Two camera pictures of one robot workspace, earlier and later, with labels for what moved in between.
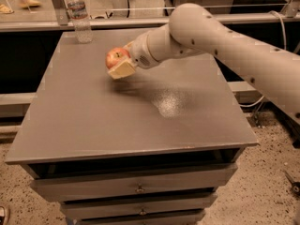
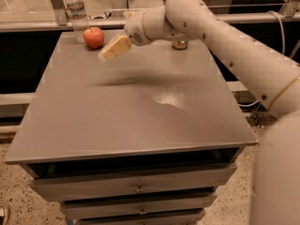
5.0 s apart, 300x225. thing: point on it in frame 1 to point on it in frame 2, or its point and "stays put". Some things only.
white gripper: (140, 54) to (135, 27)
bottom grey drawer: (175, 218) stays put
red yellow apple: (116, 56) to (94, 37)
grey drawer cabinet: (152, 147) stays put
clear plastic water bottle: (79, 12) stays put
